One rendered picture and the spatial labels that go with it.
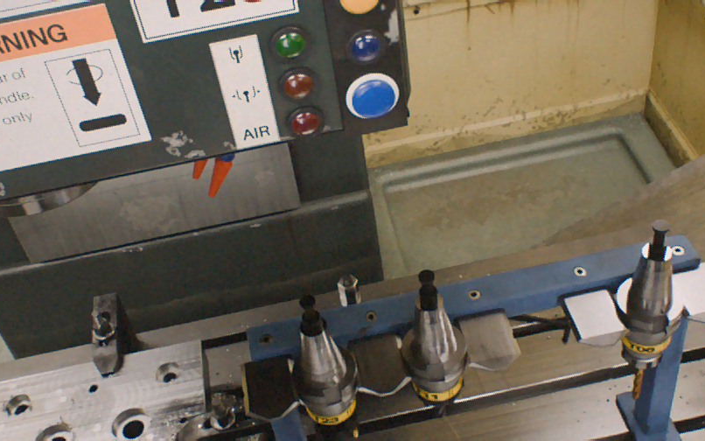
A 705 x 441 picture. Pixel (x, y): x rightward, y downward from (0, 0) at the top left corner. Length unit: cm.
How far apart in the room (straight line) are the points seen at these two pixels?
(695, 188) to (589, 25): 45
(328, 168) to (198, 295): 34
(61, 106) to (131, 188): 89
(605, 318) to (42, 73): 59
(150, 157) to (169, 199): 88
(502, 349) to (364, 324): 14
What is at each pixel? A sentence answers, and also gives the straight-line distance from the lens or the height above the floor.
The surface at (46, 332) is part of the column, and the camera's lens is 179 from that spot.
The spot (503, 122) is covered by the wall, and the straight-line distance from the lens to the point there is 207.
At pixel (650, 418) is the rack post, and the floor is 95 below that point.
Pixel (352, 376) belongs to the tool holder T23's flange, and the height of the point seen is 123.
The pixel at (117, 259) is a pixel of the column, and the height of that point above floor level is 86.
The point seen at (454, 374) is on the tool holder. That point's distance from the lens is 94.
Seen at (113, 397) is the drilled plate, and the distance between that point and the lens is 128.
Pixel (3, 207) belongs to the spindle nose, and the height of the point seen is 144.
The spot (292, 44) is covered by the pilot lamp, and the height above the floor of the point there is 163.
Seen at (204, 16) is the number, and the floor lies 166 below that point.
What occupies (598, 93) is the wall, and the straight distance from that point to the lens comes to 212.
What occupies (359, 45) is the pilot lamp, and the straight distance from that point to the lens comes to 62.
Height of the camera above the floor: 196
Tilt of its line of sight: 44 degrees down
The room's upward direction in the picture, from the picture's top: 9 degrees counter-clockwise
